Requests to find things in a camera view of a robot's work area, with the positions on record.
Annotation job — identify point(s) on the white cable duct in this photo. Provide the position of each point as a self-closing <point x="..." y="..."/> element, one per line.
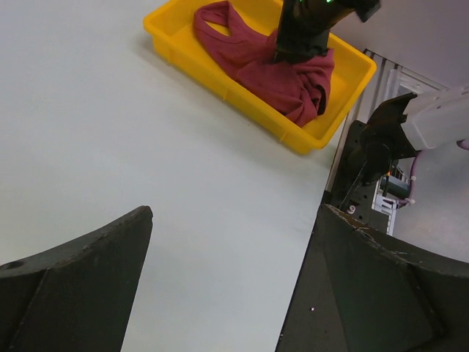
<point x="390" y="191"/>

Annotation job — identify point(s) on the red tank top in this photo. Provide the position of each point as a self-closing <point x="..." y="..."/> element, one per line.
<point x="299" y="91"/>

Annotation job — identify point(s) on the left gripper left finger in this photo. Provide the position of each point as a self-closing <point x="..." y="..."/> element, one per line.
<point x="77" y="296"/>

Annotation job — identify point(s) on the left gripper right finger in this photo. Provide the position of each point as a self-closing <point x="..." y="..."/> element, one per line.
<point x="361" y="290"/>

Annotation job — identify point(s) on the aluminium frame rail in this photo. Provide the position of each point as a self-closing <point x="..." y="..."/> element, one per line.
<point x="392" y="79"/>

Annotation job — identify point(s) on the yellow plastic tray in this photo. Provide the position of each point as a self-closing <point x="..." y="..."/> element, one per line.
<point x="171" y="29"/>

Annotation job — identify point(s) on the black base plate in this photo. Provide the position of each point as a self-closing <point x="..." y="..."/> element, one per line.
<point x="353" y="198"/>

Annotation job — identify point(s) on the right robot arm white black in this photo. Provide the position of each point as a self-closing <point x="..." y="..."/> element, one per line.
<point x="400" y="127"/>

